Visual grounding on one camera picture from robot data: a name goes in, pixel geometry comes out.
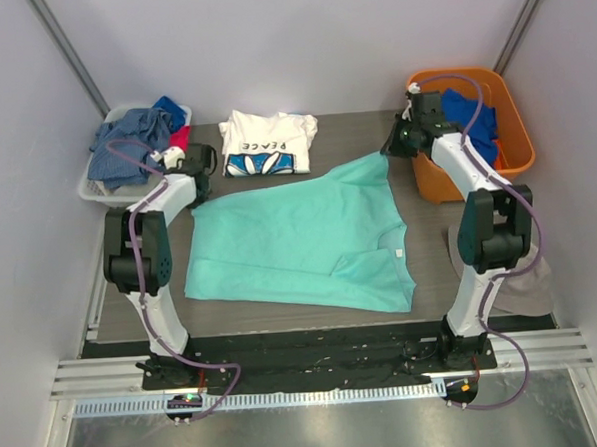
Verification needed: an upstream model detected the teal t shirt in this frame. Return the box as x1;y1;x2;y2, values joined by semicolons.
184;152;416;313

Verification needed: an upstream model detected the blue checked shirt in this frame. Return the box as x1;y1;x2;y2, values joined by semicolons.
87;108;172;190

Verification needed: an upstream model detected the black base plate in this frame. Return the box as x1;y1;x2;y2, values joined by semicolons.
138;322;497;395

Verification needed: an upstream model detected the royal blue garment in tub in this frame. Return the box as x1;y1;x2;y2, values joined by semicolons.
441;88;499;167

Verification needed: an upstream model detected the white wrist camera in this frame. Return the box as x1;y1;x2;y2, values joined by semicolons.
402;82;422;121
151;146;185;170

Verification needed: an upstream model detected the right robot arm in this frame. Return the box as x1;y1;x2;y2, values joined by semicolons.
382;86;533;371

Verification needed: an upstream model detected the white laundry basket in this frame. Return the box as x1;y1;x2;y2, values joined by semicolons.
77;103;193;207

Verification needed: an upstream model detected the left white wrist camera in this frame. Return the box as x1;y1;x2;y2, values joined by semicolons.
151;146;185;170

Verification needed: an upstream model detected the white slotted cable duct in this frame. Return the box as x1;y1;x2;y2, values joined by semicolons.
73;378;447;418

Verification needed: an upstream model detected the white printed t shirt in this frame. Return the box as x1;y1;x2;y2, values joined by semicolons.
218;110;318;178

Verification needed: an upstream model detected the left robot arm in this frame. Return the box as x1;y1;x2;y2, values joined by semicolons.
103;139;217;389

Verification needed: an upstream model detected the orange garment in tub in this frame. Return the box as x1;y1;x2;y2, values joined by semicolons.
494;139;512;172

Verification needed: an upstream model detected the grey bucket hat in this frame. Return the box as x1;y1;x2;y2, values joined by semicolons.
445;224;553;317

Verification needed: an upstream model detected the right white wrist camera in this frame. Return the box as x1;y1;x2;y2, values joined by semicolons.
402;82;422;121

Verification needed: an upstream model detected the aluminium rail frame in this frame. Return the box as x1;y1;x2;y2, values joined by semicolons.
51;328;594;400

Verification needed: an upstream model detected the grey garment in basket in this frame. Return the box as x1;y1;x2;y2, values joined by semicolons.
112;180;157;197

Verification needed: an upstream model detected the orange plastic tub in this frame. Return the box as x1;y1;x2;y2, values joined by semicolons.
407;66;535;203

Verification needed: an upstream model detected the red garment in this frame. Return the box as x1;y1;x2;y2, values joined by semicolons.
168;125;191;152

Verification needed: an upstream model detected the blue garment in basket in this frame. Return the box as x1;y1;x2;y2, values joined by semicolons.
152;95;188;133

